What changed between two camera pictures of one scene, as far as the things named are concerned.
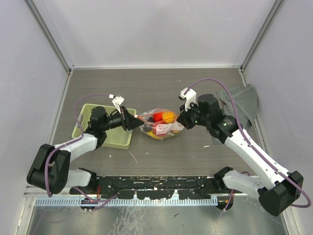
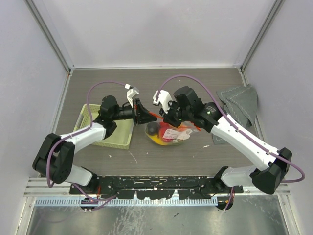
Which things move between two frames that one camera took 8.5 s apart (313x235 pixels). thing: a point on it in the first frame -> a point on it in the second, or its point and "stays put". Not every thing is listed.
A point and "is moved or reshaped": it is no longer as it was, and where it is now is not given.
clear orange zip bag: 160,123 is moved or reshaped
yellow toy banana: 151,134 -> 158,140
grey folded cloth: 245,100 stays put
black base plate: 190,187 stays put
